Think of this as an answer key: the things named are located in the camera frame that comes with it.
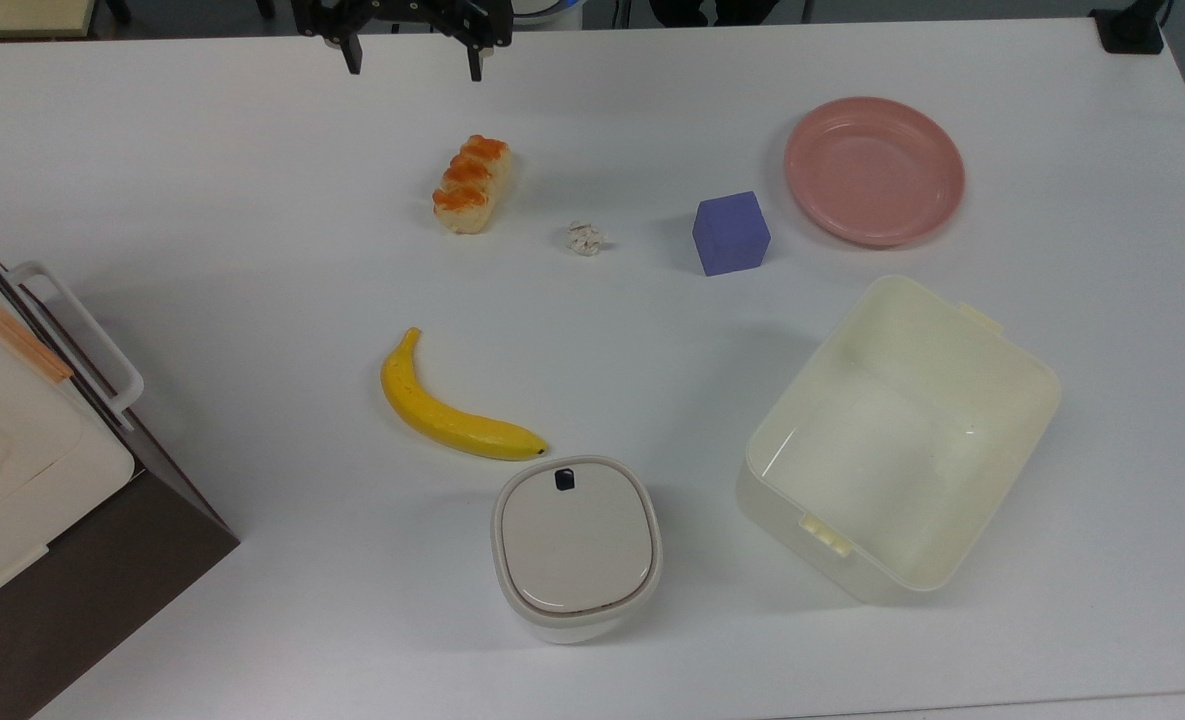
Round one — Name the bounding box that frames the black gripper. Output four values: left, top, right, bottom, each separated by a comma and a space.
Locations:
291, 0, 515, 83

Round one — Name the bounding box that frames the orange glazed bread loaf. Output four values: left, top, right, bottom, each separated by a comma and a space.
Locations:
432, 134, 513, 236

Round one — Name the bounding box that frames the pink plastic plate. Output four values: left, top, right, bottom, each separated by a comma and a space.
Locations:
784, 96, 966, 248

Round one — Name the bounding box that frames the black chair base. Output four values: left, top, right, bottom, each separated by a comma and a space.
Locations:
649, 0, 783, 27

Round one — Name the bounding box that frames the yellow banana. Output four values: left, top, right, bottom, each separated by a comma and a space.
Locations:
380, 327, 550, 462

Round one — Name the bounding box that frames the purple cube block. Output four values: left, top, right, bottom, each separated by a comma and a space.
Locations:
692, 190, 772, 277

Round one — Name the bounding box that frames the light wooden table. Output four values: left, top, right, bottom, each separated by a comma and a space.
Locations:
0, 0, 99, 41

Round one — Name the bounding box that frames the orange tape strip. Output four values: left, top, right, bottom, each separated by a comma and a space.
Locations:
0, 293, 75, 385

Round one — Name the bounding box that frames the round white lidded bin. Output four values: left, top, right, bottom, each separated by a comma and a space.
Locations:
491, 455, 664, 645

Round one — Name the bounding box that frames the open cream plastic container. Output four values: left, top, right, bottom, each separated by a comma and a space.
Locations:
735, 275, 1064, 605

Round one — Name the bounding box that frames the dark brown drawer cabinet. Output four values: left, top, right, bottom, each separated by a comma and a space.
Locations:
0, 218, 241, 720

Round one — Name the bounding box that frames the black stand base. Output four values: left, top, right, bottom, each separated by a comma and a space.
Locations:
1090, 0, 1171, 55

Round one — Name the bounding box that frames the white drawer handle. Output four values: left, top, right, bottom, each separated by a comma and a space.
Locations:
7, 260, 145, 433

